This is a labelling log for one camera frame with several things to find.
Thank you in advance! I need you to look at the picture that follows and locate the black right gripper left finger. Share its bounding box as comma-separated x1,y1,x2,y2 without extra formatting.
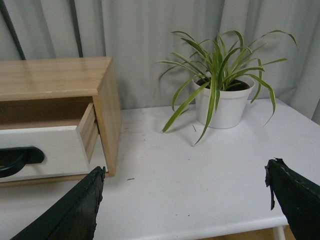
12,166,106,240

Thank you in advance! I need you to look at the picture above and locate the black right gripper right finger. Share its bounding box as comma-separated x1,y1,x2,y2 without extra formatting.
265,158,320,240

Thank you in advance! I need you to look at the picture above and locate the white drawer with black handle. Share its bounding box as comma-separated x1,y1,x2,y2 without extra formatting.
0,100,99,183

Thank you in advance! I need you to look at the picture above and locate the wooden drawer cabinet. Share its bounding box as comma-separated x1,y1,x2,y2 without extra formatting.
0,56,121,187

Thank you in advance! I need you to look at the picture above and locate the white table leg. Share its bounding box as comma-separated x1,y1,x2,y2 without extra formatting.
272,225,286,240

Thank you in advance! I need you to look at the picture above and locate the white plant pot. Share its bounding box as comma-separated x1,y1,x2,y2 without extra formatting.
195,76,255,129

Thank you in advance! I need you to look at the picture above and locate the green spider plant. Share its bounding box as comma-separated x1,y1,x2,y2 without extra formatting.
162,30,285,139

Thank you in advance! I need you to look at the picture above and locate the grey curtain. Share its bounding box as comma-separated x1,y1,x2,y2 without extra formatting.
0,0,320,122

